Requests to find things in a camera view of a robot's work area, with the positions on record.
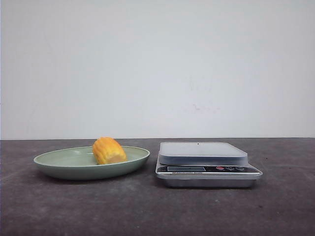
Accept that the yellow corn cob piece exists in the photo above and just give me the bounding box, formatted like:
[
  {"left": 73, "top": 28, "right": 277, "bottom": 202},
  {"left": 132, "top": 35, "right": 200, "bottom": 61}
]
[{"left": 92, "top": 137, "right": 127, "bottom": 165}]

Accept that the silver digital kitchen scale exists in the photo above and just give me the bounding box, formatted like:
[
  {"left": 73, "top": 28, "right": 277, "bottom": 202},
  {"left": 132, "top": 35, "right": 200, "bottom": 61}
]
[{"left": 156, "top": 142, "right": 263, "bottom": 188}]

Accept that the green shallow plate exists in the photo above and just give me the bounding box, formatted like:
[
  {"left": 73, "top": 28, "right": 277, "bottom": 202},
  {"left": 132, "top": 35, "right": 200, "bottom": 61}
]
[{"left": 33, "top": 146, "right": 150, "bottom": 180}]

